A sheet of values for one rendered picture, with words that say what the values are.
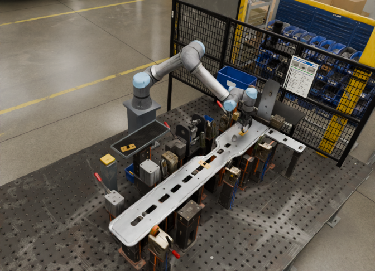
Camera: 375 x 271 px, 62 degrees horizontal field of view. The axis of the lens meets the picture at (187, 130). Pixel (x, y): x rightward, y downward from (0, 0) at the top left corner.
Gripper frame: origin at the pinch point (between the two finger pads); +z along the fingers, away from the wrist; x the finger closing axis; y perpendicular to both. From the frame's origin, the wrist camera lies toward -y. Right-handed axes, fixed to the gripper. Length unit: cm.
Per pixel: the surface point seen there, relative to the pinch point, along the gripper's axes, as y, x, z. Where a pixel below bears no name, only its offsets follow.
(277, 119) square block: -25.3, 13.4, -3.4
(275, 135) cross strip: -14.7, 18.8, 2.4
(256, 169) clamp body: 7.4, 20.7, 20.6
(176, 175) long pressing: 66, -7, 2
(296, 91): -55, 11, -15
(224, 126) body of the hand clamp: 2.9, -14.6, 3.4
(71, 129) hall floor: 30, -201, 102
